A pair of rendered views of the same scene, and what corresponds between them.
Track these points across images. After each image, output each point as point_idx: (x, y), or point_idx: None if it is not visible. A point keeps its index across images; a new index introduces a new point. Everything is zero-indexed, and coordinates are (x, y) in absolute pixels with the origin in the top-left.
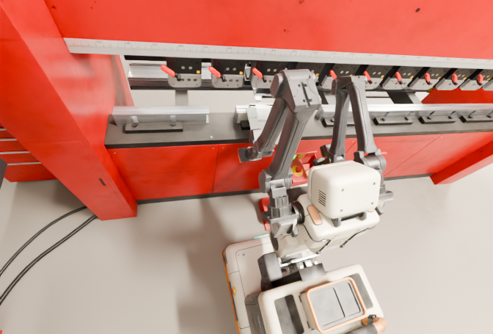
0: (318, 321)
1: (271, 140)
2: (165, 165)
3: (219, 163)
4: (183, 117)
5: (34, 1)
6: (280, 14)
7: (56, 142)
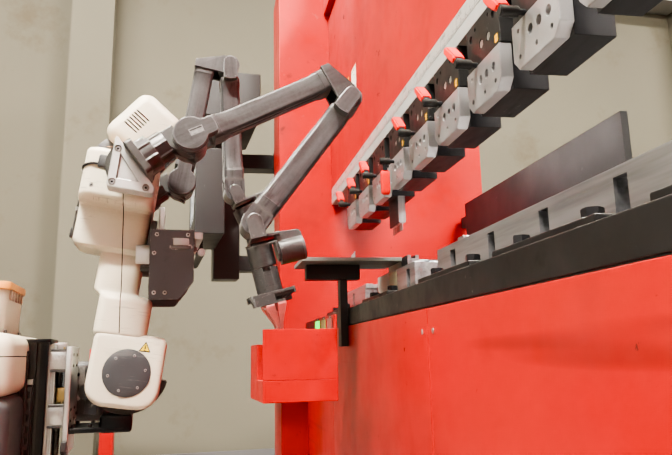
0: None
1: (222, 154)
2: None
3: (334, 408)
4: (357, 296)
5: None
6: (374, 78)
7: None
